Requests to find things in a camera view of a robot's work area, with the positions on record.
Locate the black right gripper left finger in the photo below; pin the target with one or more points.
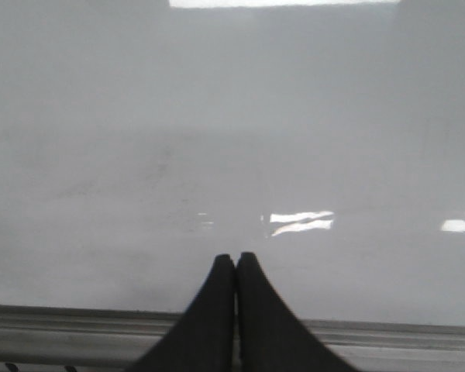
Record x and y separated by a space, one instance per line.
202 338

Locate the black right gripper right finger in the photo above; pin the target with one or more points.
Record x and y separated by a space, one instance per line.
271 337

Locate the white whiteboard with metal frame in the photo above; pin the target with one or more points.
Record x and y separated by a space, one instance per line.
141 139

